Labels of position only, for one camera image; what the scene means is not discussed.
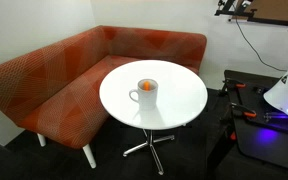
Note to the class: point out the small orange object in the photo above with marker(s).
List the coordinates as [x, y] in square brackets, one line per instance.
[146, 86]

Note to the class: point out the white ceramic mug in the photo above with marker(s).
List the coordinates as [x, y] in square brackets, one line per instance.
[147, 98]

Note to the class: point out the orange patterned corner sofa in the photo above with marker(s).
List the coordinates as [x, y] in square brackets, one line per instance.
[60, 86]

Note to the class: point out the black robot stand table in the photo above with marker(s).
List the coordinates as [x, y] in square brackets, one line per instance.
[267, 150]

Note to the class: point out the brown cork board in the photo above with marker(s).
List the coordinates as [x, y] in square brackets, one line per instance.
[280, 8]

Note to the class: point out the chrome table pedestal base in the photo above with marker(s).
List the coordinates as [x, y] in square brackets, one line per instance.
[149, 144]

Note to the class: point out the black camera boom rail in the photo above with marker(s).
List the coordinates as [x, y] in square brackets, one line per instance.
[267, 20]

